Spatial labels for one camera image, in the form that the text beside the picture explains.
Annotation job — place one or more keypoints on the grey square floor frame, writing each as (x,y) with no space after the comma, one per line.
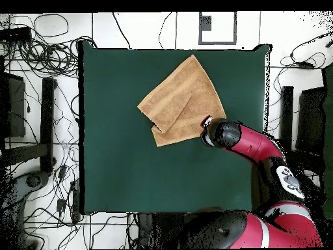
(235,28)

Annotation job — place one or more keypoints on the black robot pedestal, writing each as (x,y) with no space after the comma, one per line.
(161,229)

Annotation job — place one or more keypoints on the black power strip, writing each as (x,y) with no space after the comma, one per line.
(75,203)

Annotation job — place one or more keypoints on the tan terry towel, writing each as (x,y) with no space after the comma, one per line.
(182,99)

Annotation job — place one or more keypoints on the large black case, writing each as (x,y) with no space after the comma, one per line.
(311,119)
(14,104)

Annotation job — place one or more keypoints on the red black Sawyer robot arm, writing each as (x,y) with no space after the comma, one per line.
(255,145)

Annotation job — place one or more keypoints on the dark green table cloth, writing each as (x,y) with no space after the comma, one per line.
(125,169)

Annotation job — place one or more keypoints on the black upright stand bar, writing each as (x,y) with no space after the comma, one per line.
(47,117)
(287,109)

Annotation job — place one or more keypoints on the grey office chair base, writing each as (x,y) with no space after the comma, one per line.
(18,187)

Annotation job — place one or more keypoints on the flat black box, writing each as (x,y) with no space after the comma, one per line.
(15,33)

